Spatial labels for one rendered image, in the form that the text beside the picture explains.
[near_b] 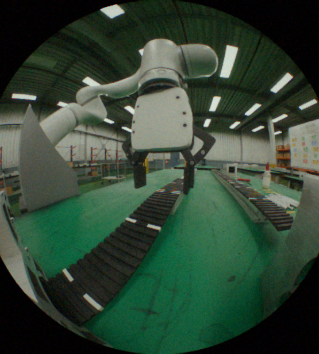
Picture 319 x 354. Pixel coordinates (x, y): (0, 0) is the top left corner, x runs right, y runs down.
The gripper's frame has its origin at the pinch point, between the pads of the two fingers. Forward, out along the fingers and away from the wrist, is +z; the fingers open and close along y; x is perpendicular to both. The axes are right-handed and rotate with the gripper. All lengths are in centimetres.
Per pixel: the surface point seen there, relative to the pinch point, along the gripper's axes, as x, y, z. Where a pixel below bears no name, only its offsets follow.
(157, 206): 2.4, -0.3, 3.2
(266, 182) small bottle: -29.2, -37.8, 3.3
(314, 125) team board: -123, -273, -100
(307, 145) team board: -159, -269, -61
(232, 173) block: -77, -34, 4
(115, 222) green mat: 5.7, 6.0, 6.2
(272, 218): 4.2, -16.7, 2.7
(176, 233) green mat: 3.9, -3.9, 6.2
